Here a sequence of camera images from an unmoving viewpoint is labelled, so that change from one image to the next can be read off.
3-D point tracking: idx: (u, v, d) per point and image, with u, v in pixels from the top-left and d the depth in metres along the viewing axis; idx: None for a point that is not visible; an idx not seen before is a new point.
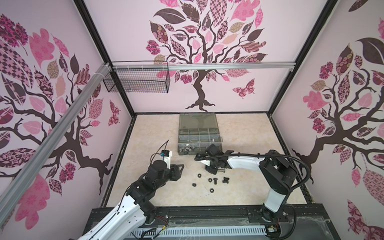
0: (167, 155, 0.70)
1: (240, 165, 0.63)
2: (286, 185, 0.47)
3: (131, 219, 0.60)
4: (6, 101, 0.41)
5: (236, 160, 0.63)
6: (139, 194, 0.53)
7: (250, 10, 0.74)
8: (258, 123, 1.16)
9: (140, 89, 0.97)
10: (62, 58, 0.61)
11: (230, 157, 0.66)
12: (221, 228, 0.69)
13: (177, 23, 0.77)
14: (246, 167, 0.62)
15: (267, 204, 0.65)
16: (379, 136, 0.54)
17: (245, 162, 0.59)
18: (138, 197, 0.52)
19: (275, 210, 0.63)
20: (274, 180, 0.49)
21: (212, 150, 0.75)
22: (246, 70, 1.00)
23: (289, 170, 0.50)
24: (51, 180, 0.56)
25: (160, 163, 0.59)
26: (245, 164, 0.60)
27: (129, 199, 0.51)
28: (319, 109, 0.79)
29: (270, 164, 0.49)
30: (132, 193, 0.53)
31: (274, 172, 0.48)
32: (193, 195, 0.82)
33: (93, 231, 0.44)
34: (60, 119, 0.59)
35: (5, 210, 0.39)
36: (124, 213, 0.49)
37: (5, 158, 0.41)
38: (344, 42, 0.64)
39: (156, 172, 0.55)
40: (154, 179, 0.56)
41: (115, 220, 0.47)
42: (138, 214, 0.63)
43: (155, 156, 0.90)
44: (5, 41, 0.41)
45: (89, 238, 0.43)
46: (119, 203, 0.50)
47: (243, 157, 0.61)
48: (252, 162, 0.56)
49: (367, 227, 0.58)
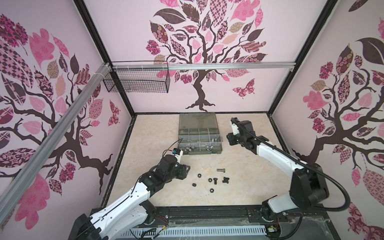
0: (179, 153, 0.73)
1: (269, 157, 0.58)
2: (309, 203, 0.44)
3: (134, 214, 0.59)
4: (6, 101, 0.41)
5: (268, 151, 0.58)
6: (152, 182, 0.56)
7: (250, 10, 0.74)
8: (258, 123, 1.16)
9: (140, 89, 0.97)
10: (62, 58, 0.61)
11: (261, 144, 0.61)
12: (221, 228, 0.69)
13: (177, 23, 0.77)
14: (274, 163, 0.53)
15: (273, 199, 0.64)
16: (379, 136, 0.54)
17: (278, 158, 0.53)
18: (149, 185, 0.55)
19: (277, 209, 0.62)
20: (299, 190, 0.45)
21: (247, 125, 0.67)
22: (246, 70, 1.00)
23: (322, 191, 0.45)
24: (51, 180, 0.56)
25: (171, 157, 0.63)
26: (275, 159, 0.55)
27: (141, 185, 0.54)
28: (319, 109, 0.79)
29: (307, 176, 0.44)
30: (144, 180, 0.56)
31: (305, 185, 0.44)
32: (193, 195, 0.82)
33: (107, 209, 0.45)
34: (60, 119, 0.59)
35: (4, 211, 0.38)
36: (137, 197, 0.51)
37: (5, 158, 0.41)
38: (344, 42, 0.64)
39: (168, 164, 0.58)
40: (164, 173, 0.60)
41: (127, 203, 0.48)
42: (140, 210, 0.63)
43: (168, 152, 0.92)
44: (5, 41, 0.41)
45: (102, 215, 0.44)
46: (133, 189, 0.52)
47: (276, 151, 0.55)
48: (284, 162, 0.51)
49: (367, 227, 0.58)
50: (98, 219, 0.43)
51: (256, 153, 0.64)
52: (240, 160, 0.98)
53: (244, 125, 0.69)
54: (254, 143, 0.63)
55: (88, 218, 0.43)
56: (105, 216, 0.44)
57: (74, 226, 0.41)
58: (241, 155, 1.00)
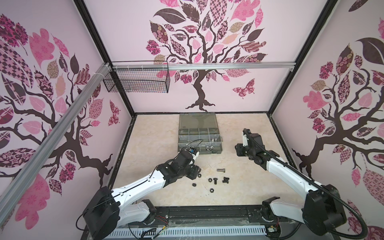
0: (195, 153, 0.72)
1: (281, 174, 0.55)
2: (324, 227, 0.41)
3: (139, 206, 0.61)
4: (6, 101, 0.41)
5: (279, 168, 0.55)
6: (168, 173, 0.58)
7: (250, 10, 0.74)
8: (258, 123, 1.16)
9: (140, 89, 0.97)
10: (62, 58, 0.61)
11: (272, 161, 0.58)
12: (221, 228, 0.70)
13: (177, 23, 0.77)
14: (286, 182, 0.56)
15: (276, 203, 0.64)
16: (379, 136, 0.54)
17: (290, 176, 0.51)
18: (166, 175, 0.56)
19: (279, 213, 0.62)
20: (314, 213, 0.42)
21: (257, 138, 0.65)
22: (246, 70, 1.00)
23: (337, 215, 0.43)
24: (51, 180, 0.56)
25: (188, 152, 0.66)
26: (287, 177, 0.52)
27: (158, 173, 0.56)
28: (319, 109, 0.79)
29: (322, 200, 0.41)
30: (161, 170, 0.58)
31: (320, 209, 0.41)
32: (193, 195, 0.82)
33: (127, 187, 0.47)
34: (60, 119, 0.59)
35: (4, 211, 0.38)
36: (154, 182, 0.52)
37: (5, 158, 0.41)
38: (344, 42, 0.64)
39: (184, 159, 0.61)
40: (179, 166, 0.62)
41: (146, 186, 0.50)
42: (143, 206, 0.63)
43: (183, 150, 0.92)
44: (5, 41, 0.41)
45: (121, 192, 0.45)
46: (150, 176, 0.54)
47: (289, 169, 0.53)
48: (297, 182, 0.48)
49: (367, 227, 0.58)
50: (117, 194, 0.44)
51: (266, 168, 0.61)
52: (240, 160, 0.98)
53: (255, 140, 0.67)
54: (263, 158, 0.61)
55: (109, 191, 0.44)
56: (124, 193, 0.45)
57: (96, 194, 0.43)
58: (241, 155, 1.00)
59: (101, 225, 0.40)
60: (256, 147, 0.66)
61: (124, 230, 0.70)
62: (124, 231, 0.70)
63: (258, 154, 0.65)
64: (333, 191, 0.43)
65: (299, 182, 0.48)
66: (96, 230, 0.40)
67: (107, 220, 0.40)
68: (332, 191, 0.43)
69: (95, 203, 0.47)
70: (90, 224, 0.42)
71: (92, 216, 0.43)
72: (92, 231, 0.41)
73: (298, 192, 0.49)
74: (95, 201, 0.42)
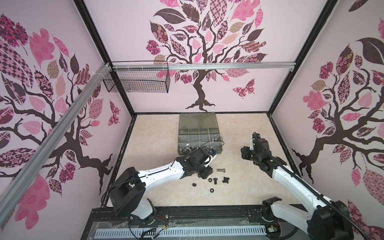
0: (213, 155, 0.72)
1: (287, 185, 0.53)
2: None
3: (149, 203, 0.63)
4: (6, 101, 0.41)
5: (285, 179, 0.54)
6: (186, 165, 0.60)
7: (250, 10, 0.74)
8: (258, 123, 1.16)
9: (140, 89, 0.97)
10: (62, 58, 0.61)
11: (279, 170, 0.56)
12: (221, 228, 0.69)
13: (177, 23, 0.77)
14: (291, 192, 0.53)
15: (278, 205, 0.63)
16: (379, 136, 0.54)
17: (297, 188, 0.49)
18: (185, 167, 0.59)
19: (279, 215, 0.62)
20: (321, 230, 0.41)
21: (265, 144, 0.63)
22: (246, 70, 1.00)
23: (344, 233, 0.41)
24: (51, 180, 0.56)
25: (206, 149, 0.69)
26: (294, 188, 0.51)
27: (177, 164, 0.58)
28: (319, 109, 0.79)
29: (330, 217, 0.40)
30: (180, 161, 0.60)
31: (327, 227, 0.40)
32: (193, 195, 0.82)
33: (151, 172, 0.49)
34: (60, 119, 0.59)
35: (5, 211, 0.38)
36: (174, 171, 0.55)
37: (5, 158, 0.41)
38: (344, 42, 0.64)
39: (202, 154, 0.64)
40: (197, 161, 0.64)
41: (167, 174, 0.52)
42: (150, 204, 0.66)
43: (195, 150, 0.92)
44: (5, 41, 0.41)
45: (146, 174, 0.48)
46: (171, 165, 0.56)
47: (296, 181, 0.51)
48: (304, 195, 0.47)
49: (367, 227, 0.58)
50: (143, 175, 0.47)
51: (271, 175, 0.60)
52: (240, 160, 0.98)
53: (262, 144, 0.64)
54: (270, 165, 0.59)
55: (135, 173, 0.46)
56: (148, 176, 0.48)
57: (124, 173, 0.46)
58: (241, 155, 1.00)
59: (126, 201, 0.42)
60: (262, 153, 0.64)
61: (124, 230, 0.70)
62: (124, 230, 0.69)
63: (264, 161, 0.63)
64: (343, 207, 0.41)
65: (307, 196, 0.46)
66: (120, 206, 0.42)
67: (133, 197, 0.42)
68: (341, 207, 0.41)
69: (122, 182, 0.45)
70: (115, 200, 0.44)
71: (118, 194, 0.45)
72: (117, 206, 0.43)
73: (304, 205, 0.47)
74: (121, 180, 0.45)
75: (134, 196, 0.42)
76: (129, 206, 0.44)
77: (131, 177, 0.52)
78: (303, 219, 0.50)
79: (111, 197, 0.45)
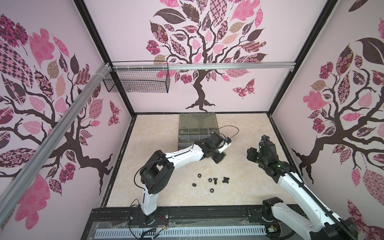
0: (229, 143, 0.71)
1: (293, 194, 0.52)
2: None
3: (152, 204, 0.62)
4: (6, 101, 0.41)
5: (293, 187, 0.51)
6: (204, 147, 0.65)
7: (250, 10, 0.74)
8: (258, 123, 1.16)
9: (140, 89, 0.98)
10: (62, 58, 0.61)
11: (287, 178, 0.53)
12: (221, 228, 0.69)
13: (177, 23, 0.77)
14: (297, 201, 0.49)
15: (280, 208, 0.62)
16: (379, 136, 0.54)
17: (304, 200, 0.47)
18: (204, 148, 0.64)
19: (278, 216, 0.62)
20: None
21: (272, 147, 0.60)
22: (246, 70, 1.00)
23: None
24: (51, 180, 0.56)
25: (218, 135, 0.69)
26: (300, 199, 0.49)
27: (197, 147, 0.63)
28: (319, 109, 0.79)
29: (337, 235, 0.38)
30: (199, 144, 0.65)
31: None
32: (193, 195, 0.82)
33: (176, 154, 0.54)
34: (60, 119, 0.59)
35: (5, 211, 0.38)
36: (195, 153, 0.59)
37: (5, 158, 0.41)
38: (344, 42, 0.64)
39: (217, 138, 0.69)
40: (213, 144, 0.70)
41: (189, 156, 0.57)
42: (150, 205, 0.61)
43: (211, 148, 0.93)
44: (5, 41, 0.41)
45: (173, 155, 0.53)
46: (192, 147, 0.61)
47: (303, 192, 0.49)
48: (312, 209, 0.45)
49: (367, 227, 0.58)
50: (171, 156, 0.53)
51: (277, 181, 0.57)
52: (241, 160, 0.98)
53: (269, 148, 0.61)
54: (277, 170, 0.56)
55: (163, 154, 0.51)
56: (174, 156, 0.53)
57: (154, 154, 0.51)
58: (241, 155, 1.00)
59: (158, 180, 0.48)
60: (268, 156, 0.62)
61: (124, 230, 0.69)
62: (124, 231, 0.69)
63: (270, 165, 0.60)
64: (351, 226, 0.40)
65: (314, 211, 0.44)
66: (153, 183, 0.49)
67: (163, 176, 0.47)
68: (349, 226, 0.40)
69: (152, 164, 0.51)
70: (147, 179, 0.50)
71: (150, 173, 0.51)
72: (149, 184, 0.49)
73: (309, 218, 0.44)
74: (151, 162, 0.51)
75: (164, 175, 0.47)
76: (160, 184, 0.49)
77: (159, 158, 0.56)
78: (305, 228, 0.49)
79: (144, 177, 0.51)
